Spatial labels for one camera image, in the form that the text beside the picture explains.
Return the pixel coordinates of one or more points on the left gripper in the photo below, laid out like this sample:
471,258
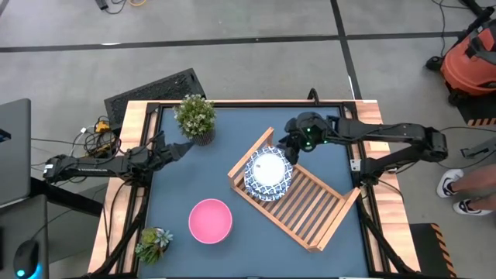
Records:
164,153

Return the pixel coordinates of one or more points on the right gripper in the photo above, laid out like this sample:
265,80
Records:
310,133

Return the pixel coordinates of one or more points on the wooden slatted shelf rack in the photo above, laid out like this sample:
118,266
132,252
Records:
310,209

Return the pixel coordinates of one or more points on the pink plastic bowl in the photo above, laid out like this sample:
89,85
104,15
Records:
210,221

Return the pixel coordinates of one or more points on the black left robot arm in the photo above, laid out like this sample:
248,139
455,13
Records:
97,166

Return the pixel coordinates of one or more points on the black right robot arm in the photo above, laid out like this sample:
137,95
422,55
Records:
387,131

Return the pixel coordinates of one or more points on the white-flowered plant in striped pot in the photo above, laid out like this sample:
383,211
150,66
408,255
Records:
195,118

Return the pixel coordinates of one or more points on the blue table mat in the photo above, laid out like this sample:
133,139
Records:
232,128

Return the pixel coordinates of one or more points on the black perforated panel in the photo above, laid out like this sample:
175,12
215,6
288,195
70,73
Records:
155,95

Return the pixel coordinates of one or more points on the yellow plug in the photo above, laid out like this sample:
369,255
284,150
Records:
102,126

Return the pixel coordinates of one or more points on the green succulent plant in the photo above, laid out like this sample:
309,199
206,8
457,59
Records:
153,246

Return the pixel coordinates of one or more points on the grey laptop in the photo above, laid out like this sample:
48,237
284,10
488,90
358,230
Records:
15,151

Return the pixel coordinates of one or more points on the black hazard-striped mat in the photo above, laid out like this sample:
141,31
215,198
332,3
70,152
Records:
430,248
480,114

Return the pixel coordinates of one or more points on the grey metal stand foot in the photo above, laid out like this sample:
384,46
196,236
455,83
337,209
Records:
478,149

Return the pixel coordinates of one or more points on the black computer mouse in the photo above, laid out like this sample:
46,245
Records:
26,257

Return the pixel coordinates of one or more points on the orange shop vacuum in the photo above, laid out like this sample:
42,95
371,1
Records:
469,66

